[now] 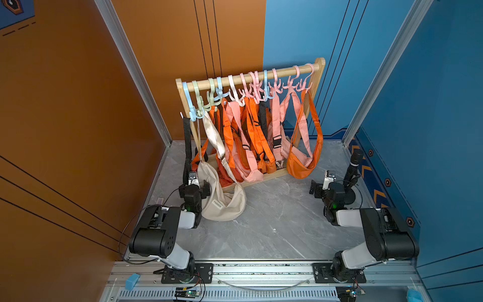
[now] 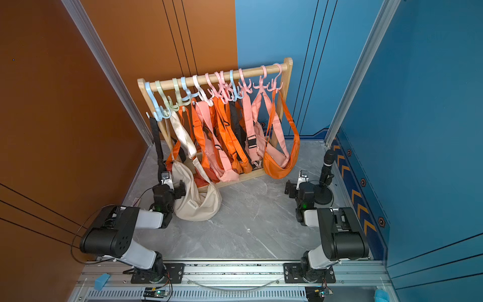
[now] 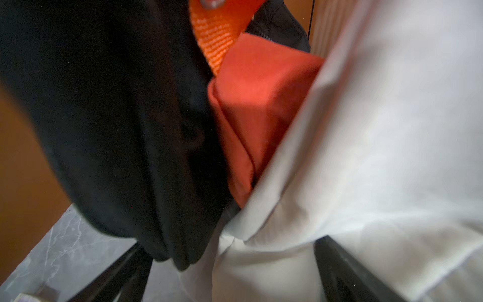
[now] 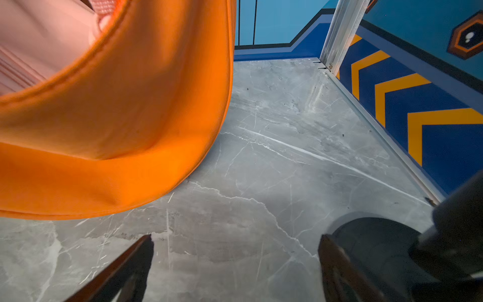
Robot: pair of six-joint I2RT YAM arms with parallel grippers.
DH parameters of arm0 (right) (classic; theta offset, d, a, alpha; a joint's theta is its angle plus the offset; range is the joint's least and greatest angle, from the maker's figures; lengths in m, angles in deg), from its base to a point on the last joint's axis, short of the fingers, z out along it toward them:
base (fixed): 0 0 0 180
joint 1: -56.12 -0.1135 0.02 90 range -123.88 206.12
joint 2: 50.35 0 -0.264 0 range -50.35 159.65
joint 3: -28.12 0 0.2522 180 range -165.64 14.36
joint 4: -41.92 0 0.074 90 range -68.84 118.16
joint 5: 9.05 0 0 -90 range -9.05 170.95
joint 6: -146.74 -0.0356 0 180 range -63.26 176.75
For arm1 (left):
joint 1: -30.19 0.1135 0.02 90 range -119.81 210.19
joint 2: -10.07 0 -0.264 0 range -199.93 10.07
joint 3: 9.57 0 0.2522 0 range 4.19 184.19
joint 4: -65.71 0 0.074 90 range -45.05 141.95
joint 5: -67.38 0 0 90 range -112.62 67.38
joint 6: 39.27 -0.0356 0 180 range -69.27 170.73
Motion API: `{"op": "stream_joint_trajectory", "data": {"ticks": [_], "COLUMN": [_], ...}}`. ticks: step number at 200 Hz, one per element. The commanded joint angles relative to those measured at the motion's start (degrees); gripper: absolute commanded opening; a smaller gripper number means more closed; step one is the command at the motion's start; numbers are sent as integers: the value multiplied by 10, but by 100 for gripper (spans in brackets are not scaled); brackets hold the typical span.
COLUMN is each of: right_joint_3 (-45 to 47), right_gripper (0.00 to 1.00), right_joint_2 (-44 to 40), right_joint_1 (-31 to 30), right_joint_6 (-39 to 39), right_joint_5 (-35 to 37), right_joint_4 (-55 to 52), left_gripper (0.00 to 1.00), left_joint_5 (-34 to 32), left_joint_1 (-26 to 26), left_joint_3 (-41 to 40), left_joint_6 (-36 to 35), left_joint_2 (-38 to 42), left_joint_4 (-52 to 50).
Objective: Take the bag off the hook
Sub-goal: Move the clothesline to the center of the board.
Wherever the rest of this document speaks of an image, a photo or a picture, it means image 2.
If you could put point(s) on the blue cloth right corner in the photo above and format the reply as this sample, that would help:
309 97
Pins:
381 295

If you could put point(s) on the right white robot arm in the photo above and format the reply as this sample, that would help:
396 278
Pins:
341 236

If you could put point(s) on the blue sponge block left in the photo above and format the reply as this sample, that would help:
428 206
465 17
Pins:
100 282

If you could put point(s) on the orange crescent bag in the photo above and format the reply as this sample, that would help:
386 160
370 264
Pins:
279 164

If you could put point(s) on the circuit board right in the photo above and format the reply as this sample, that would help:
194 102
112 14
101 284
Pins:
317 294

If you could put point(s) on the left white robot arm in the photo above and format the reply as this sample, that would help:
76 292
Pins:
111 234

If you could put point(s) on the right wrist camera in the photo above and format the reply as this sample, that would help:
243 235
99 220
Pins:
302 177

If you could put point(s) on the green circuit board left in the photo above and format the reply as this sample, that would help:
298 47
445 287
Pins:
156 294

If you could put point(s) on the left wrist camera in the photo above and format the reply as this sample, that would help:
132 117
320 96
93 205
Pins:
166 179

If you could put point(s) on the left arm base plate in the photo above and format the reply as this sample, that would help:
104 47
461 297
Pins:
169 273

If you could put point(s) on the light blue hook leftmost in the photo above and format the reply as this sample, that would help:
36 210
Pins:
159 113

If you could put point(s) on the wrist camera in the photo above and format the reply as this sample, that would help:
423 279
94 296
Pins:
302 177
166 179

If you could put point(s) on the pink bag middle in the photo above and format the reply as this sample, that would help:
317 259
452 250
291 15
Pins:
215 161

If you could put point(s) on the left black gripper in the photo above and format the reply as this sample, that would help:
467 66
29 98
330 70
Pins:
177 190

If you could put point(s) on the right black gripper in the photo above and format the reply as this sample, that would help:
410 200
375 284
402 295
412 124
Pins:
293 187

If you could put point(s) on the beige crescent bag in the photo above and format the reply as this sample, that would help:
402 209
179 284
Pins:
195 205

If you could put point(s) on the wooden clothes rack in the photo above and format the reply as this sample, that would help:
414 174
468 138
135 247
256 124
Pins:
179 95

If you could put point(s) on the pink waist bag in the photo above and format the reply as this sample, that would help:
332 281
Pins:
254 143
263 95

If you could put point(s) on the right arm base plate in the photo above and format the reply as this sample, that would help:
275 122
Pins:
294 273

